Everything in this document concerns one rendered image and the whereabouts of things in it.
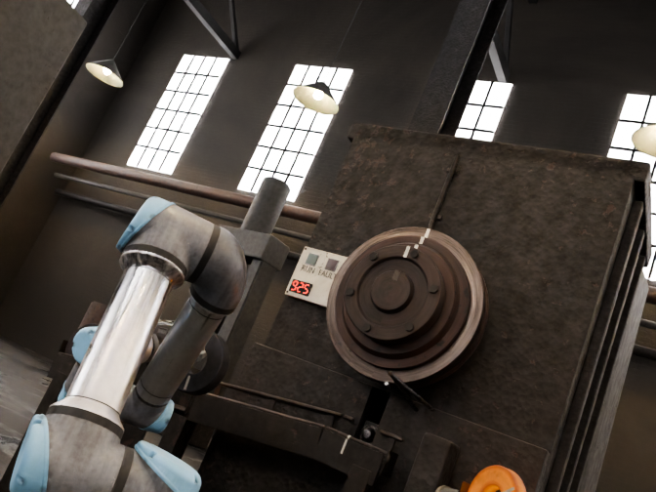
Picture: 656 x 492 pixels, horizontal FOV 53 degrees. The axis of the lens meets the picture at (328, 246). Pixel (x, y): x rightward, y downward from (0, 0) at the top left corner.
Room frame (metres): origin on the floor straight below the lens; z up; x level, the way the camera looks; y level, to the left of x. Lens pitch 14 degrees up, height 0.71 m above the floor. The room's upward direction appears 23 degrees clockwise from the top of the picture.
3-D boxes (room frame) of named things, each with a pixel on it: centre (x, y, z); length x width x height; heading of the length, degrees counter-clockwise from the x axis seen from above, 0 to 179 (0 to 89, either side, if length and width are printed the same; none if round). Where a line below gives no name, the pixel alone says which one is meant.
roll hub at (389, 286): (1.80, -0.22, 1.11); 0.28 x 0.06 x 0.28; 58
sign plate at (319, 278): (2.16, -0.04, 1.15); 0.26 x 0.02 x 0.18; 58
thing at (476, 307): (1.89, -0.27, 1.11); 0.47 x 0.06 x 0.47; 58
